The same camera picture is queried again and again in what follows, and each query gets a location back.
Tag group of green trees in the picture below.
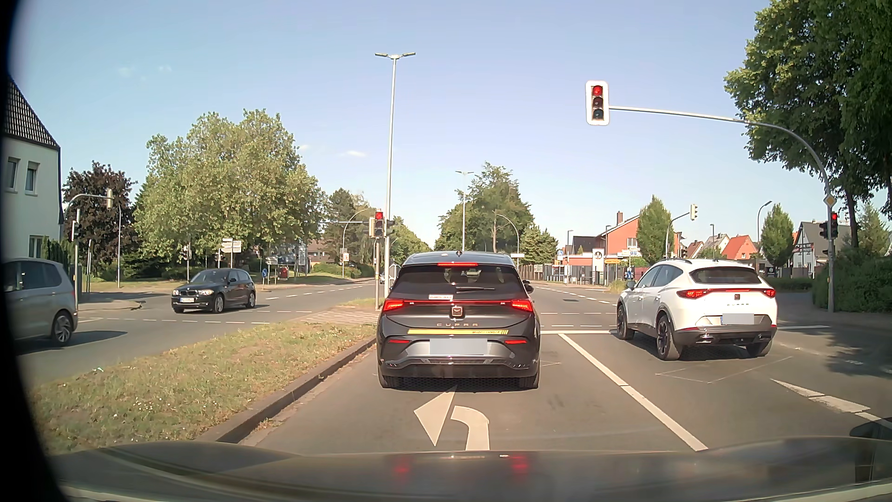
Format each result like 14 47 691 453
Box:
433 163 558 264

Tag dark grey hatchback car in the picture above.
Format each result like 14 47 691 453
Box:
376 251 542 390

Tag red brick house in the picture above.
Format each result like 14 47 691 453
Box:
555 211 684 283

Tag conical green tree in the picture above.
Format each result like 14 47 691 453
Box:
636 196 674 266
760 204 796 270

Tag grey asphalt road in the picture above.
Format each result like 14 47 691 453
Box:
15 279 892 454

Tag car's own bonnet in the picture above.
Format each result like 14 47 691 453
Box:
50 436 892 502

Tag large green tree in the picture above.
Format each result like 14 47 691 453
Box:
134 109 327 269

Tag road markings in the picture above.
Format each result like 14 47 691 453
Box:
77 282 892 453

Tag black saloon car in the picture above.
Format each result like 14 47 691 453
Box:
171 268 257 314

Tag white suv car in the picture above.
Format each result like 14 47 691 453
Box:
616 258 779 361

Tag row of houses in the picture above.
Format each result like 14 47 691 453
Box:
684 220 854 274

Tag grass median strip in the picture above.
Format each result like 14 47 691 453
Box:
29 297 379 454

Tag grey pavement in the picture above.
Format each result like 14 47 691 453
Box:
77 280 182 312
775 290 892 334

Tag dark red leaved tree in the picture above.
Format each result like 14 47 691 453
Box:
63 162 138 269

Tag silver grey van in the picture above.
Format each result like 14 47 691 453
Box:
3 258 79 347

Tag large tree beside road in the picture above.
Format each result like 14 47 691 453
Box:
725 0 892 249

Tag green hedge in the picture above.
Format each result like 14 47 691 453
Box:
812 252 892 313

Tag white house with dark roof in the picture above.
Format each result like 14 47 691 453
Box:
0 78 64 263

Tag traffic light on median post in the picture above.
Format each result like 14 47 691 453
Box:
368 210 386 310

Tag tall double lamp post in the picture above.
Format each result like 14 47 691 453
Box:
374 52 417 299

